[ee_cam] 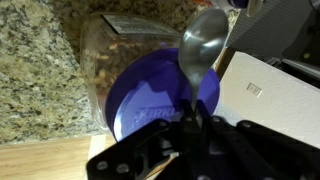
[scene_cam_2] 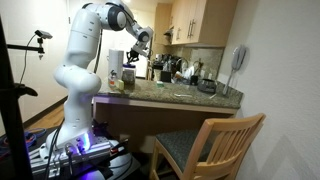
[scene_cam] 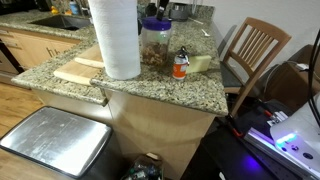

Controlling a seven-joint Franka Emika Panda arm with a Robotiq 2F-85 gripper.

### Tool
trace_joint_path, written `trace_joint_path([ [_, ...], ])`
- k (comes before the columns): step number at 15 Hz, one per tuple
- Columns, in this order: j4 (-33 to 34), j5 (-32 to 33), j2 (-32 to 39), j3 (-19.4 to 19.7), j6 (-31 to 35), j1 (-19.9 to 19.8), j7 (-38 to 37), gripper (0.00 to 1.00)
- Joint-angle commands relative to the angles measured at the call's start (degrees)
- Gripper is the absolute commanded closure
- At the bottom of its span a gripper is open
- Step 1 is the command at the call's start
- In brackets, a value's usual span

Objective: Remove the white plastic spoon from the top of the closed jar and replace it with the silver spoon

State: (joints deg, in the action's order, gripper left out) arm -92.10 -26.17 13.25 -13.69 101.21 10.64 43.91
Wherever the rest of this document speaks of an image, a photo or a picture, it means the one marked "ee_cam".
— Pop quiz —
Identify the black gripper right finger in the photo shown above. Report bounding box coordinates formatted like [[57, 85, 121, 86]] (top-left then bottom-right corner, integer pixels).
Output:
[[195, 99, 320, 180]]

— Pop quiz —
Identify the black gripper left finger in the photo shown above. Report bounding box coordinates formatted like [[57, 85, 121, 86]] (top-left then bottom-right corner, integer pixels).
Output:
[[85, 99, 203, 180]]

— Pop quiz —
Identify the metal spoon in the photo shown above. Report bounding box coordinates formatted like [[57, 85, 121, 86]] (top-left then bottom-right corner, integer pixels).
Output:
[[178, 7, 230, 112]]

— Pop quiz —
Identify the clear jar with purple lid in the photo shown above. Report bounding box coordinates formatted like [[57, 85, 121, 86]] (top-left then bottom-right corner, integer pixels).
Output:
[[79, 12, 222, 143]]

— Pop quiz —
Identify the white paper towel roll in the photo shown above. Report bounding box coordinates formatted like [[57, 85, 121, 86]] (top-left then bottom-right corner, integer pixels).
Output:
[[213, 0, 320, 149]]

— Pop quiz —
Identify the wooden cutting board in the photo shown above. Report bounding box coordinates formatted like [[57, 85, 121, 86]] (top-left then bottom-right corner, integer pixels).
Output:
[[0, 134, 118, 180]]

